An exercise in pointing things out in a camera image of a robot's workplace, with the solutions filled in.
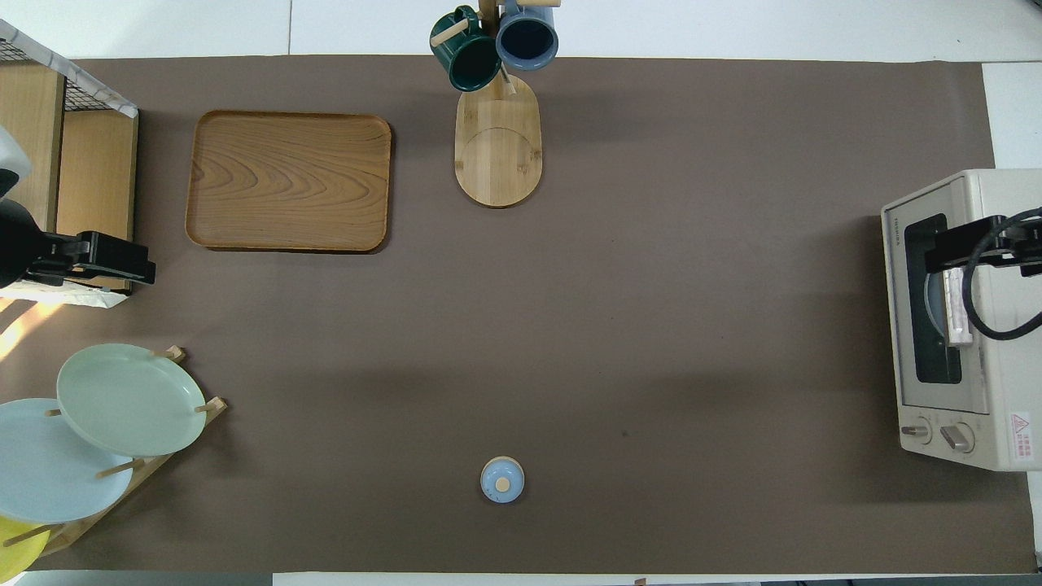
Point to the light blue racked plate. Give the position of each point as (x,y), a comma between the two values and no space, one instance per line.
(41,480)

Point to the wooden plate rack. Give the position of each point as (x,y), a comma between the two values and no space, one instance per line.
(216,407)

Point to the blue mug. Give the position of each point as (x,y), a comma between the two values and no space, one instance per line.
(527,41)

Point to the wooden mug tree stand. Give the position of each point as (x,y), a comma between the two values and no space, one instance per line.
(498,155)

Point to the beige toaster oven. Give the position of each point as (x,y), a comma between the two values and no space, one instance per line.
(1009,366)

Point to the small blue lid wooden knob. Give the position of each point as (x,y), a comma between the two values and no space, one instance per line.
(502,480)

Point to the yellow plate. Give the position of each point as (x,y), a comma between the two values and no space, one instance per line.
(16,553)

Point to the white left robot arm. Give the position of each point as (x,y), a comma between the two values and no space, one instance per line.
(10,163)

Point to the dark green mug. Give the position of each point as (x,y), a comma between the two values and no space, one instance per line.
(468,61)

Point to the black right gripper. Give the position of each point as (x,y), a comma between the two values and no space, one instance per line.
(1030,254)

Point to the rectangular wooden tray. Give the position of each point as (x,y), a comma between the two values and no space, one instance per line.
(289,181)

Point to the toaster oven glass door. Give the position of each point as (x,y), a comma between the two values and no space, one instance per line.
(936,358)

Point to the large oven knob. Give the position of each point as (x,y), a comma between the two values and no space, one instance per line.
(957,438)

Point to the pale green plate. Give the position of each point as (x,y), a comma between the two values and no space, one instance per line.
(130,399)

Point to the small oven knob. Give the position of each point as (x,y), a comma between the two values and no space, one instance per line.
(917,431)

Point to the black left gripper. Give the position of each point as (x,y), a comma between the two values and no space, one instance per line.
(16,244)

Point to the brown paper table mat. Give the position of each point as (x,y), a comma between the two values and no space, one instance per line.
(651,325)

